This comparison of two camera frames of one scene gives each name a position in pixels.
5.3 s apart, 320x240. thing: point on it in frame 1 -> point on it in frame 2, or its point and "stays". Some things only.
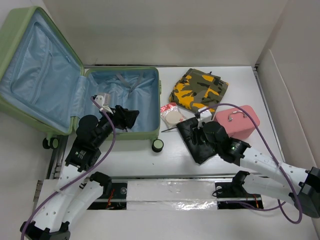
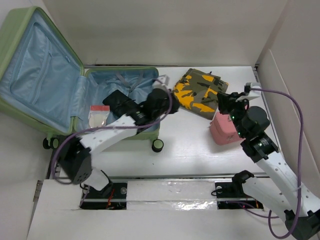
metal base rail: x=173 y=194 stays
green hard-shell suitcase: x=43 y=83 stays
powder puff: x=171 y=114 -> x=97 y=115
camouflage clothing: x=196 y=89 stays
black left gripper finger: x=128 y=122 -> x=117 y=98
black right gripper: x=194 y=133 -> x=225 y=101
